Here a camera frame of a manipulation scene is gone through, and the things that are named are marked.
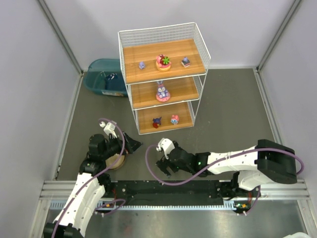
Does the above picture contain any purple bunny pink donut toy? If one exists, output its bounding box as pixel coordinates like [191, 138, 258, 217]
[156, 80, 170, 102]

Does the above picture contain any small purple blob toy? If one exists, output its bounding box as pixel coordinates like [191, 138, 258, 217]
[139, 61, 146, 69]

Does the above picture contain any small purple cake toy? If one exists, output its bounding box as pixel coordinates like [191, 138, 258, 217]
[181, 57, 191, 67]

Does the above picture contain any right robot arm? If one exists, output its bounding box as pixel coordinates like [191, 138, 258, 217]
[156, 138, 297, 191]

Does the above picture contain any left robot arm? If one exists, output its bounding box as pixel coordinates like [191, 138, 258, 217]
[43, 133, 142, 238]

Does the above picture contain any pink melody toy on shelf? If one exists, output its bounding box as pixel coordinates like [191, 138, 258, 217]
[170, 115, 179, 125]

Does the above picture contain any tan overturned bowl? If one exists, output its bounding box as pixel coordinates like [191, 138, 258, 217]
[106, 154, 125, 170]

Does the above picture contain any blue stitch toy figure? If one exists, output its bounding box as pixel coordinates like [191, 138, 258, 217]
[152, 117, 162, 128]

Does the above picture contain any dark blue object in bin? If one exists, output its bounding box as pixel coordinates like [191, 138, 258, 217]
[106, 73, 117, 81]

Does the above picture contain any teal plastic bin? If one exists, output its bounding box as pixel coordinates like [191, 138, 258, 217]
[83, 59, 127, 97]

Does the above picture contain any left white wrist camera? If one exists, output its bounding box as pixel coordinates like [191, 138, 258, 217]
[99, 121, 117, 138]

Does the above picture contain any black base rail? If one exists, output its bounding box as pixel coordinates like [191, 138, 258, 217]
[111, 180, 235, 206]

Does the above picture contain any white wire wooden shelf rack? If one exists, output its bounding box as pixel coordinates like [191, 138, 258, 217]
[118, 22, 211, 135]

